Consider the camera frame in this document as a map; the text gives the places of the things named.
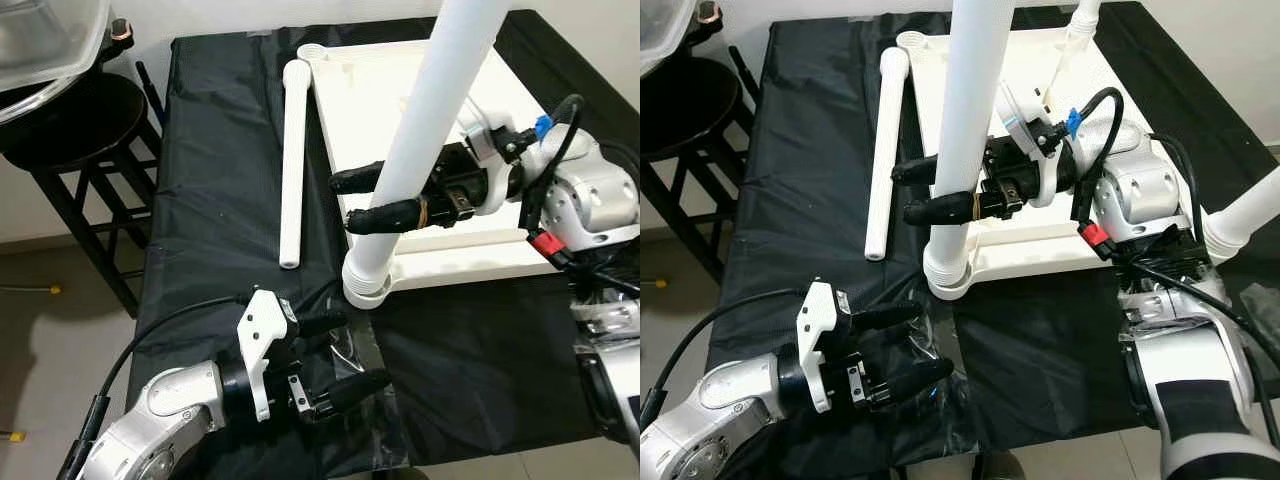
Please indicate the black table cloth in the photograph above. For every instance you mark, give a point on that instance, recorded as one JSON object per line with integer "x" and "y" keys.
{"x": 820, "y": 200}
{"x": 230, "y": 200}

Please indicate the clear plastic storage box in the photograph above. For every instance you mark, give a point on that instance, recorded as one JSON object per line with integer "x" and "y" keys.
{"x": 50, "y": 40}
{"x": 665, "y": 30}

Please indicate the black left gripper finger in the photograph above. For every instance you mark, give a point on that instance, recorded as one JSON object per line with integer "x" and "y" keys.
{"x": 322, "y": 323}
{"x": 918, "y": 380}
{"x": 888, "y": 317}
{"x": 358, "y": 390}

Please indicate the white plastic table top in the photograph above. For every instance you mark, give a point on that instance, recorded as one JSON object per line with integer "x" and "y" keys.
{"x": 1040, "y": 255}
{"x": 360, "y": 110}

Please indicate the white plastic table leg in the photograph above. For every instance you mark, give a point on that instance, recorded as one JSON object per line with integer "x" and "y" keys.
{"x": 430, "y": 110}
{"x": 1240, "y": 225}
{"x": 885, "y": 160}
{"x": 1085, "y": 20}
{"x": 965, "y": 110}
{"x": 295, "y": 160}

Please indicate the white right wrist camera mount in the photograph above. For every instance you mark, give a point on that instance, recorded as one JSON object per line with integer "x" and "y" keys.
{"x": 1020, "y": 105}
{"x": 485, "y": 128}

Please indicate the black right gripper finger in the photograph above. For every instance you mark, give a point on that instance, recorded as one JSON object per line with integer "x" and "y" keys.
{"x": 385, "y": 215}
{"x": 915, "y": 172}
{"x": 940, "y": 210}
{"x": 358, "y": 178}

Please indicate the grey rod yellow tip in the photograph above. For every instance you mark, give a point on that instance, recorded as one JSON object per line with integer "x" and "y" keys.
{"x": 660, "y": 284}
{"x": 50, "y": 290}
{"x": 15, "y": 436}

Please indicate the black round stool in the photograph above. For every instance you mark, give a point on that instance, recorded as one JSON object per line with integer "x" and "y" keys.
{"x": 70, "y": 125}
{"x": 690, "y": 110}

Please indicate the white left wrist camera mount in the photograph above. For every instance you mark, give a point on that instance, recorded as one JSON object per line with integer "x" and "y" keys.
{"x": 820, "y": 312}
{"x": 262, "y": 320}

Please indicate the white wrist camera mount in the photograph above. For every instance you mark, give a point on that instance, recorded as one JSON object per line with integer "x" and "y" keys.
{"x": 485, "y": 128}
{"x": 1020, "y": 105}
{"x": 820, "y": 312}
{"x": 262, "y": 320}

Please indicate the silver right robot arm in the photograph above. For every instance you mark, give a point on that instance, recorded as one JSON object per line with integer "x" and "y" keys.
{"x": 1140, "y": 190}
{"x": 595, "y": 190}

